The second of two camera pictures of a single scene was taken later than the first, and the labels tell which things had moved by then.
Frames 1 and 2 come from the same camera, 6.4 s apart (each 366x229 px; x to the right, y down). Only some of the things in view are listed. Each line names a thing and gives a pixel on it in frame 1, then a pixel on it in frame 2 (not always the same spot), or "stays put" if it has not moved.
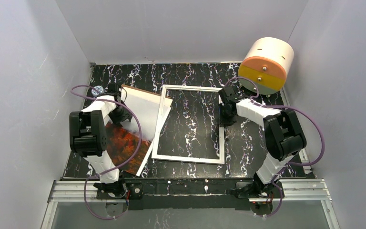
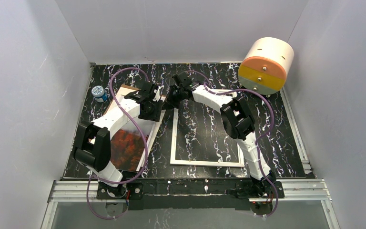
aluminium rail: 303,190 stays put
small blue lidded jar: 95,93 stays put
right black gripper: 226,114 -> 173,96
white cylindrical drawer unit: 267,61 stays put
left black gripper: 123,114 -> 153,91
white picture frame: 155,155 -> 174,143
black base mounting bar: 178,193 stays put
